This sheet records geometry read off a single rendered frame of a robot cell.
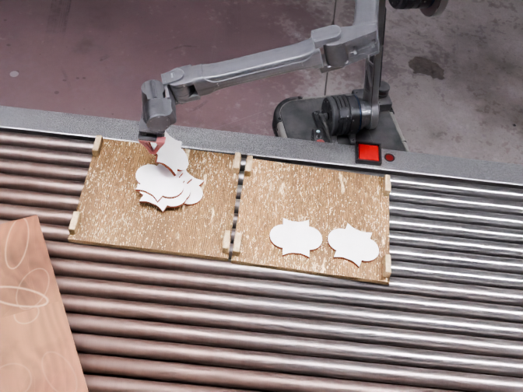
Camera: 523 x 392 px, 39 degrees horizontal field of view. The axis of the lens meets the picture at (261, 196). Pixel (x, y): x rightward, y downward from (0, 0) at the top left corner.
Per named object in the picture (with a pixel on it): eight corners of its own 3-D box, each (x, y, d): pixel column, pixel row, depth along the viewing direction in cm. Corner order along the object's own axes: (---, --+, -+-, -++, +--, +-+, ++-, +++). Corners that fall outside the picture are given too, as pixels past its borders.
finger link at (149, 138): (168, 141, 194) (168, 116, 187) (165, 161, 190) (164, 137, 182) (142, 138, 194) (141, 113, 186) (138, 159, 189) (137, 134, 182)
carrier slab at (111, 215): (97, 141, 208) (97, 137, 207) (240, 159, 210) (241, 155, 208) (68, 242, 187) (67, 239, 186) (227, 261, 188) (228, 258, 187)
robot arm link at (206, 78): (345, 53, 179) (338, 20, 170) (349, 69, 175) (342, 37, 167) (177, 93, 185) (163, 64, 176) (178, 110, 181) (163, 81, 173)
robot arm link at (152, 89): (163, 75, 178) (139, 77, 177) (167, 95, 174) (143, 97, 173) (163, 96, 184) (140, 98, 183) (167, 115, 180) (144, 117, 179)
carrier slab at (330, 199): (246, 161, 209) (246, 157, 208) (387, 180, 210) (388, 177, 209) (230, 263, 188) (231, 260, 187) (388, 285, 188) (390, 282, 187)
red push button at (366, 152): (357, 146, 218) (358, 143, 217) (377, 148, 218) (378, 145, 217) (357, 161, 214) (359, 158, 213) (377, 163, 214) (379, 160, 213)
